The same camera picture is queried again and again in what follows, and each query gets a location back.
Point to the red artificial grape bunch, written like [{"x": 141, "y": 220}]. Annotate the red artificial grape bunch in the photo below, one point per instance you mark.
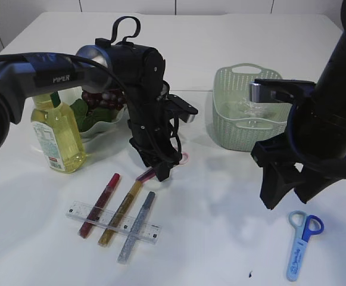
[{"x": 92, "y": 108}]

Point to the gold glitter glue pen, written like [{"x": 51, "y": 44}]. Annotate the gold glitter glue pen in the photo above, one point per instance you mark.
[{"x": 120, "y": 213}]

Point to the silver glitter glue pen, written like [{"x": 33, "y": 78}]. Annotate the silver glitter glue pen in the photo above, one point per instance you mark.
[{"x": 135, "y": 229}]

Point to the pale green wavy plate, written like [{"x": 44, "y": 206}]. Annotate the pale green wavy plate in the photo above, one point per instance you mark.
[{"x": 70, "y": 95}]

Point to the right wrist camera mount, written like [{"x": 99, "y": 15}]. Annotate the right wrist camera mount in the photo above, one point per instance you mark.
[{"x": 280, "y": 91}]

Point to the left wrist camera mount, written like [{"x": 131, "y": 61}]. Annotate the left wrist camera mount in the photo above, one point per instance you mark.
[{"x": 174, "y": 106}]

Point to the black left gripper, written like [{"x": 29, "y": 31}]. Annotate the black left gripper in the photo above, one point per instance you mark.
[{"x": 151, "y": 137}]

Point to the red glitter glue pen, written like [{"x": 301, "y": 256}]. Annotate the red glitter glue pen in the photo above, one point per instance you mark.
[{"x": 99, "y": 205}]

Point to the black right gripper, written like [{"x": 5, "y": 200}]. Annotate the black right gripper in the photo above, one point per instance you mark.
[{"x": 314, "y": 137}]

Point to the pink purple scissors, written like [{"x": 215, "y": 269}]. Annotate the pink purple scissors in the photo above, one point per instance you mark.
[{"x": 150, "y": 173}]

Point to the clear plastic ruler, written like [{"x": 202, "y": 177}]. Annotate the clear plastic ruler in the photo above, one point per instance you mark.
[{"x": 149, "y": 233}]

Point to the yellow tea bottle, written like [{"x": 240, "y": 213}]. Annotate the yellow tea bottle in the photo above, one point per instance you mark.
[{"x": 56, "y": 129}]

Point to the clear plastic sheet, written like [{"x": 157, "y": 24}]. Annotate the clear plastic sheet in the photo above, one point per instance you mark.
[{"x": 251, "y": 114}]

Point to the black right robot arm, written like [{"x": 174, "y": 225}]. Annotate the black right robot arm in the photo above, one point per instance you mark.
[{"x": 330, "y": 89}]

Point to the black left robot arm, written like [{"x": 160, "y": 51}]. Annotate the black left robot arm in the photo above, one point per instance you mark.
[{"x": 135, "y": 69}]

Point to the pale green plastic basket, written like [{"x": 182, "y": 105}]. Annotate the pale green plastic basket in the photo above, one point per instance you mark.
[{"x": 231, "y": 84}]

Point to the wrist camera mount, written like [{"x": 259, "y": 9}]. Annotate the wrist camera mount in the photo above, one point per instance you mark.
[
  {"x": 280, "y": 91},
  {"x": 174, "y": 106}
]

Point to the blue scissors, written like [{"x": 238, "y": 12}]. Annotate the blue scissors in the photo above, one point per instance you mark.
[{"x": 305, "y": 227}]

